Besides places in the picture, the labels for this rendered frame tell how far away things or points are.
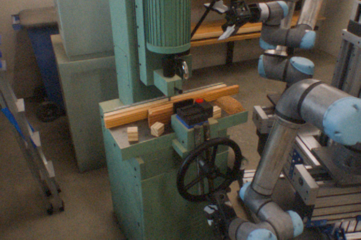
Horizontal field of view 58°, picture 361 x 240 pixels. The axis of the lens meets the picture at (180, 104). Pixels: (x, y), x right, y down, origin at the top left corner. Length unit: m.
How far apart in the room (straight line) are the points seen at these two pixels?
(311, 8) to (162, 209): 1.09
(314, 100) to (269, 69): 0.82
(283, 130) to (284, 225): 0.28
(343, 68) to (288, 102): 0.62
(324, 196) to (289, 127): 0.48
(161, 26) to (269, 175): 0.64
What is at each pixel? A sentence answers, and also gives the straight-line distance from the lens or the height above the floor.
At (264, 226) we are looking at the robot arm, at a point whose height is 0.86.
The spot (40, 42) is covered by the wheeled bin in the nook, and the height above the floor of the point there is 0.77.
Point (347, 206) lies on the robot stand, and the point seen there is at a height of 0.65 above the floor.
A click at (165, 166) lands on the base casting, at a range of 1.38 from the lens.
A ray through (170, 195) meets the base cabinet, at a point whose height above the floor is 0.58.
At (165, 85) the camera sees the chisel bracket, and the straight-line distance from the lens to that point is 1.35.
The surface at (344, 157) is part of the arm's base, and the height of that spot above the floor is 0.87.
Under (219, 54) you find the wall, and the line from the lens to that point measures 4.29.
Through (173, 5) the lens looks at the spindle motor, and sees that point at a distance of 1.20.
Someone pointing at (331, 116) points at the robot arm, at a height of 1.22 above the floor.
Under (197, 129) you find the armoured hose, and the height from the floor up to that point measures 0.97.
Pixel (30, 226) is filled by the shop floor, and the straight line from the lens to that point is 2.33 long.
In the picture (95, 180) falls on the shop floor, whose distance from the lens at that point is 2.51.
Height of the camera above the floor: 1.63
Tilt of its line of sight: 29 degrees down
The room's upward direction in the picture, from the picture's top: straight up
